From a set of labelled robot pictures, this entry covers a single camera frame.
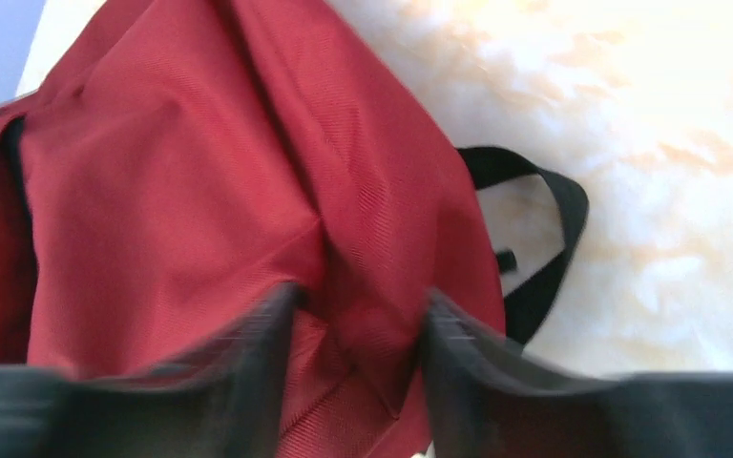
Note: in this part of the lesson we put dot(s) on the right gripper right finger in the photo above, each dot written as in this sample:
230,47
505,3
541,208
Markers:
485,398

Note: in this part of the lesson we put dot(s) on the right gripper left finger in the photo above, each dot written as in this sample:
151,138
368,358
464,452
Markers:
224,399

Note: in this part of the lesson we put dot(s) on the red backpack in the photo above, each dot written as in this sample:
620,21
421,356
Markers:
184,158

